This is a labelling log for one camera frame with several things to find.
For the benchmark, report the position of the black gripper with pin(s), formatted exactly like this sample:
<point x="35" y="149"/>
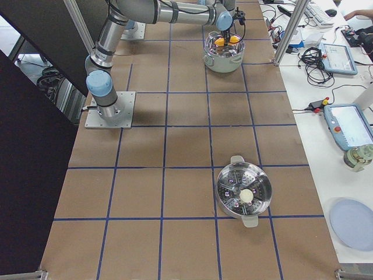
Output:
<point x="224" y="32"/>

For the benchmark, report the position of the yellow corn cob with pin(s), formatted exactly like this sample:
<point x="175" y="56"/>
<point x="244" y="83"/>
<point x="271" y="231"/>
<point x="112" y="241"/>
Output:
<point x="233" y="40"/>

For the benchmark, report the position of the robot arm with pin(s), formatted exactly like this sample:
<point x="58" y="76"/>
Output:
<point x="98" y="64"/>

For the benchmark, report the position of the pale green cooking pot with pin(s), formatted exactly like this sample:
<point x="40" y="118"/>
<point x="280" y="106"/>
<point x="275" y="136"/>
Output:
<point x="222" y="59"/>

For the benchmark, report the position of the steel steamer pot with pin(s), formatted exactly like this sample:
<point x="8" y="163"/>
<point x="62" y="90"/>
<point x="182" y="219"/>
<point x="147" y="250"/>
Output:
<point x="233" y="178"/>

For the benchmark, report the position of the person hand at desk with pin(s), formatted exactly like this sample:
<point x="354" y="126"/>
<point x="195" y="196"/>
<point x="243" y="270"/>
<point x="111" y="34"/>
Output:
<point x="368" y="13"/>

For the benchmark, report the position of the white keyboard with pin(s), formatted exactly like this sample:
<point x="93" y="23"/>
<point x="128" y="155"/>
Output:
<point x="318" y="15"/>

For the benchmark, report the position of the black computer mouse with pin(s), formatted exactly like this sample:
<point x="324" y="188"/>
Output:
<point x="331" y="12"/>

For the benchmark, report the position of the far teach pendant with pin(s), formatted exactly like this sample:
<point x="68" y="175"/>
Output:
<point x="337" y="59"/>

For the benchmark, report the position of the teach pendant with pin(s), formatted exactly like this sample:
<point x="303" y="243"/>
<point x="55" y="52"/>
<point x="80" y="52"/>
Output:
<point x="337" y="59"/>
<point x="348" y="125"/>

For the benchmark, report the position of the black power adapter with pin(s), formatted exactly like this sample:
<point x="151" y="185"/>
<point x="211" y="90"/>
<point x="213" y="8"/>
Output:
<point x="316" y="105"/>

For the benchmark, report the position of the near teach pendant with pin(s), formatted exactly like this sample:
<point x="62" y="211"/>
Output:
<point x="348" y="125"/>

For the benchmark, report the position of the white bun in steamer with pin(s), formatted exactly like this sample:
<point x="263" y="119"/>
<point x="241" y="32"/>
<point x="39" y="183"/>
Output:
<point x="246" y="196"/>

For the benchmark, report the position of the glass jar with lid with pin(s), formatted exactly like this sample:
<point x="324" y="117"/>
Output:
<point x="358" y="157"/>

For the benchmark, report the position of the blue plate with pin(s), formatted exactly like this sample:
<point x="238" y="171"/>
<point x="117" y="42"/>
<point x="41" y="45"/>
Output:
<point x="352" y="222"/>

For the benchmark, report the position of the aluminium frame post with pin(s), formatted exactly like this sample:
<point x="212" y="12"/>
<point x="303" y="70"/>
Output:
<point x="289" y="31"/>

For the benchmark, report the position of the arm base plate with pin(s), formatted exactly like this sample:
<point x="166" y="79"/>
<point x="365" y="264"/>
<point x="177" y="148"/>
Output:
<point x="134" y="31"/>
<point x="119" y="115"/>

